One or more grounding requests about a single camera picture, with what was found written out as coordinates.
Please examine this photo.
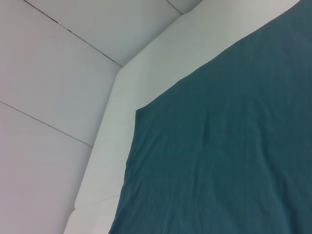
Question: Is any teal blue t-shirt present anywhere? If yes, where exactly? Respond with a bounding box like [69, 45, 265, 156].
[108, 0, 312, 234]

